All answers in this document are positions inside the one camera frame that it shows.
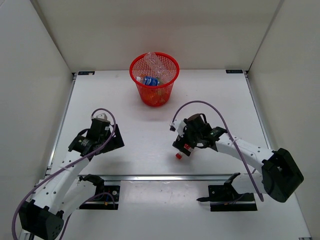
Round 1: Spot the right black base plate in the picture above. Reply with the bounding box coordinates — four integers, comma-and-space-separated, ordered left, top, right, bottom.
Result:
196, 185, 258, 212

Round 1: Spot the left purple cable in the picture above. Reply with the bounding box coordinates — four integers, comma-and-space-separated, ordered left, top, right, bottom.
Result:
11, 108, 118, 240

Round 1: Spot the blue label clear bottle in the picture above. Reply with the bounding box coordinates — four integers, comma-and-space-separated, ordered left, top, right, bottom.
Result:
135, 75, 160, 87

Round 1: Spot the clear plastic bottle white cap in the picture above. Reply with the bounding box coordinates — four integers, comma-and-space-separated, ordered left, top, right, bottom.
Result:
143, 52, 171, 84

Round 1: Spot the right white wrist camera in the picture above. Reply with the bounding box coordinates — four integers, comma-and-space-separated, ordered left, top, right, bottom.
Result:
169, 119, 187, 137

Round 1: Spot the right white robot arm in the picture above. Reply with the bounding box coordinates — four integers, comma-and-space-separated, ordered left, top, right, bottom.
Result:
170, 113, 304, 203

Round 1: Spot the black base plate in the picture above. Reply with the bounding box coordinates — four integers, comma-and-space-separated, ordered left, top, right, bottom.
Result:
79, 181, 121, 211
196, 185, 258, 212

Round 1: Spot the purple cable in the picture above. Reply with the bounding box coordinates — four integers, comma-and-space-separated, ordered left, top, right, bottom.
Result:
11, 108, 118, 240
172, 100, 265, 202

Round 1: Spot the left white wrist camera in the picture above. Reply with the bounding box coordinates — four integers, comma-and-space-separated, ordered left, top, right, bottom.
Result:
90, 113, 108, 122

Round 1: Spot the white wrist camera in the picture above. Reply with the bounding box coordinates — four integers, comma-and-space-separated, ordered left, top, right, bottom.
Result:
169, 119, 187, 137
90, 113, 108, 122

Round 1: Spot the red mesh plastic bin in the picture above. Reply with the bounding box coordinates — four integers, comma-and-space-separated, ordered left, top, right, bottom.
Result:
129, 52, 180, 107

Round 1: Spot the aluminium table rail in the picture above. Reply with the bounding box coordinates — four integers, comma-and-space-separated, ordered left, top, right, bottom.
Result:
46, 174, 266, 183

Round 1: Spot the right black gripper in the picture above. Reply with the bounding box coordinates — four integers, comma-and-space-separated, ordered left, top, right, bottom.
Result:
173, 120, 202, 156

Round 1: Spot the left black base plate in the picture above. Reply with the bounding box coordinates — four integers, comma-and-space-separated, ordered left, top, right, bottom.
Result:
79, 181, 121, 211

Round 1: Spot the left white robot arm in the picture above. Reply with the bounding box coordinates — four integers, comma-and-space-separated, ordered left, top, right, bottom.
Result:
18, 115, 125, 240

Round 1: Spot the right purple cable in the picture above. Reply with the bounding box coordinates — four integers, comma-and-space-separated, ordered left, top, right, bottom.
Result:
172, 100, 265, 202

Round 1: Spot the clear bottle red label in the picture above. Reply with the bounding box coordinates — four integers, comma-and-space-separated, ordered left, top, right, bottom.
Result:
175, 144, 194, 160

